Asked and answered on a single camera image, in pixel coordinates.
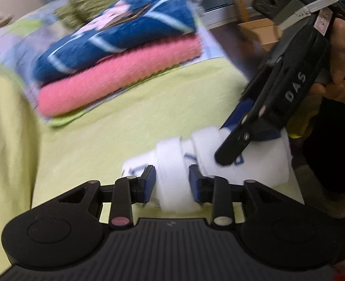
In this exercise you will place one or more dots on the brown cardboard box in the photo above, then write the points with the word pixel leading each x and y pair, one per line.
pixel 262 30

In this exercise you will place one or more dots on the light green bed sheet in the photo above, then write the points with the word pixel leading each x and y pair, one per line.
pixel 39 162

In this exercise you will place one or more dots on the person's right hand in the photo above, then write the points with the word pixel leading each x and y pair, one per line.
pixel 336 89

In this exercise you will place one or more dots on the pastel patchwork quilt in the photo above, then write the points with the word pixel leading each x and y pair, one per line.
pixel 22 43

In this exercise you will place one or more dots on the green zigzag pattern cushion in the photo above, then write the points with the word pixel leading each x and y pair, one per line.
pixel 77 13

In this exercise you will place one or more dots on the white canvas shopping bag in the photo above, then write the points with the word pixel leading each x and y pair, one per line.
pixel 267 162

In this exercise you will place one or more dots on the blue patterned folded blanket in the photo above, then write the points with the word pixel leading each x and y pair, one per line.
pixel 123 25

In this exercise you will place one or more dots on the pink ribbed folded towel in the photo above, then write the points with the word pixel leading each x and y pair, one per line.
pixel 117 72

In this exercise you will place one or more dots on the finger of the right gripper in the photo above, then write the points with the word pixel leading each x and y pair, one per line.
pixel 241 109
pixel 238 139

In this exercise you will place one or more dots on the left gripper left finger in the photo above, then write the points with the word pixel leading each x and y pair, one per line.
pixel 128 191

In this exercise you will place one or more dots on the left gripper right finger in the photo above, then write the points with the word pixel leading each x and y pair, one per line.
pixel 215 191

